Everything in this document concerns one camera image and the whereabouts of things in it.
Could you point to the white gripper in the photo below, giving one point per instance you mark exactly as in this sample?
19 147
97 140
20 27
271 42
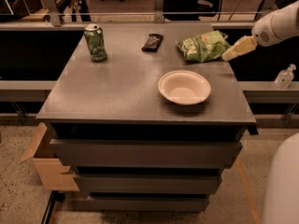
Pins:
263 32

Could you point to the green jalapeno chip bag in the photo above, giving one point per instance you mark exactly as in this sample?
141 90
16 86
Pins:
203 48

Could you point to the white paper bowl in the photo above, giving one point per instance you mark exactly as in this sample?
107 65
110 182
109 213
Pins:
184 87

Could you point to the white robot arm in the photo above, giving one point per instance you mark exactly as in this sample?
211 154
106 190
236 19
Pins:
281 199

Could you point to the clear sanitizer bottle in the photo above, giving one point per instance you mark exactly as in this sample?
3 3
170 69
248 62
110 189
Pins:
285 77

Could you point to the black office chair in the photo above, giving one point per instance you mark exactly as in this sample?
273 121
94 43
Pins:
190 10

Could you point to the dark snack bar wrapper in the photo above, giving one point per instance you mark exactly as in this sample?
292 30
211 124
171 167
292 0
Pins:
153 43

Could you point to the grey drawer cabinet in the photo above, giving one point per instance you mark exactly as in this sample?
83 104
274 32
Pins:
129 147

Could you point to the green soda can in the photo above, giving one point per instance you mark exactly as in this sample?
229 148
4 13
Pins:
94 37

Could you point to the metal railing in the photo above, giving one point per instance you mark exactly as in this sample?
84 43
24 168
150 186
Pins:
127 10

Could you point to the cardboard box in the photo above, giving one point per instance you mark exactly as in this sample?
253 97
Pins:
53 175

